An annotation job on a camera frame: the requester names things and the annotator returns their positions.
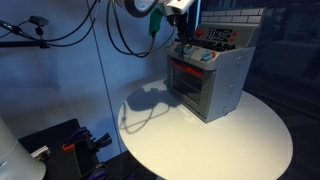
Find black camera on stand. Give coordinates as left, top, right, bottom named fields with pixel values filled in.
left=0, top=16, right=49, bottom=49

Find grey toy oven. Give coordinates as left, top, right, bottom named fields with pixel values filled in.
left=167, top=8, right=265, bottom=123

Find purple handled pliers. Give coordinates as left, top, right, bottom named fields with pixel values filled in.
left=62, top=127, right=112, bottom=151

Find blue knob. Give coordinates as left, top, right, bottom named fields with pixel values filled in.
left=201, top=52, right=212, bottom=62
left=183, top=46, right=193, bottom=55
left=174, top=45, right=184, bottom=53

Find black cable loop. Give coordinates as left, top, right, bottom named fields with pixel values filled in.
left=105, top=0, right=177, bottom=59

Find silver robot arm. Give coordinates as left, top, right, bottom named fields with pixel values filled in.
left=115, top=0, right=195, bottom=46

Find black tool holder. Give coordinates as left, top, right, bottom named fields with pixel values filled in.
left=19, top=119, right=98, bottom=180

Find red round button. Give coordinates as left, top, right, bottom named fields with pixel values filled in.
left=195, top=28, right=204, bottom=37

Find green cable connector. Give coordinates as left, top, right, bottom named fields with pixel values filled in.
left=149, top=8, right=164, bottom=38

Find round white table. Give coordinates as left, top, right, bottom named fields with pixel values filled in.
left=118, top=80, right=293, bottom=180

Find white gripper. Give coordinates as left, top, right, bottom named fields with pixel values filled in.
left=159, top=0, right=194, bottom=46

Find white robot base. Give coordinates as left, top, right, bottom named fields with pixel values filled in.
left=0, top=118, right=46, bottom=180

